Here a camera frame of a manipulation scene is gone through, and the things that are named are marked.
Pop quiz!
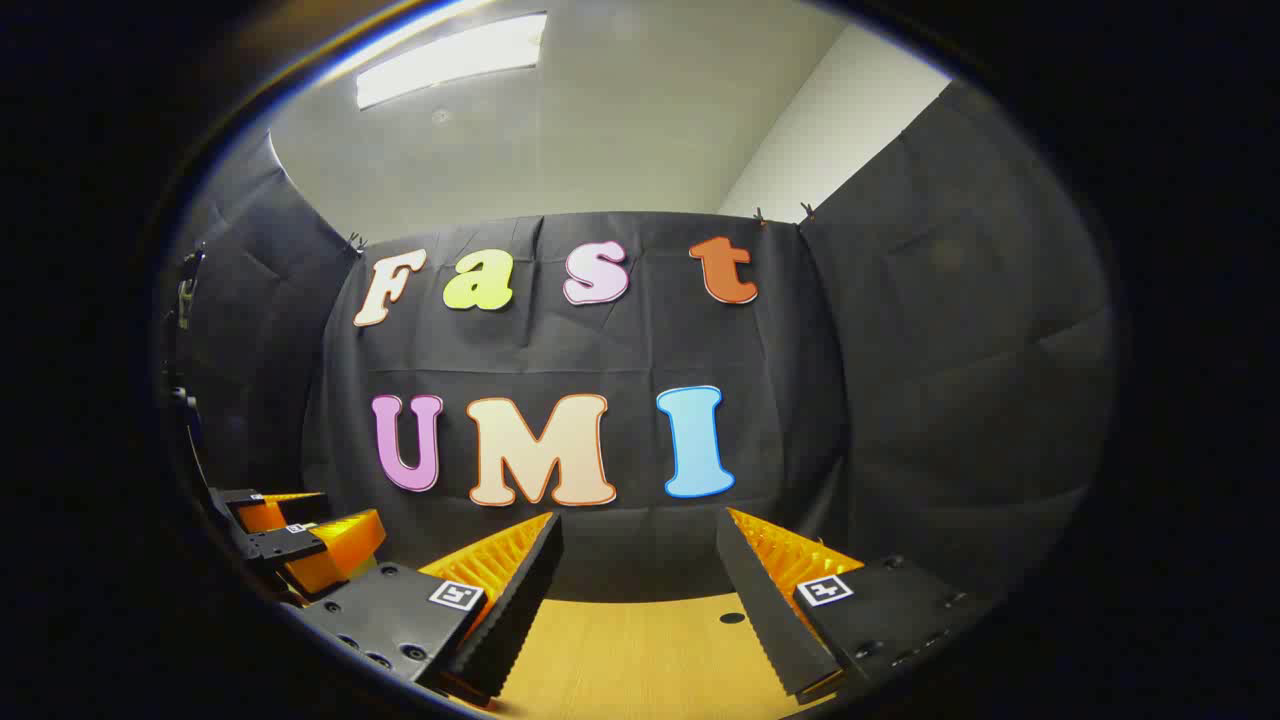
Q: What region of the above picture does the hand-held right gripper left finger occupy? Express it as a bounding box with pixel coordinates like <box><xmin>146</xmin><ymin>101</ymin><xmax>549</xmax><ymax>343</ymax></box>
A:
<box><xmin>285</xmin><ymin>510</ymin><xmax>564</xmax><ymax>709</ymax></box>

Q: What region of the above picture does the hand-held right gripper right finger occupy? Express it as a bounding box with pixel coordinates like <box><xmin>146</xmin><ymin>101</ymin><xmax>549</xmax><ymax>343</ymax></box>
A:
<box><xmin>715</xmin><ymin>507</ymin><xmax>991</xmax><ymax>706</ymax></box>

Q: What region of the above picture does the black backdrop cloth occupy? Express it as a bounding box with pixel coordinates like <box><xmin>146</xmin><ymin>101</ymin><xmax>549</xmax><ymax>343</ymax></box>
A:
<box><xmin>165</xmin><ymin>80</ymin><xmax>1116</xmax><ymax>606</ymax></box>

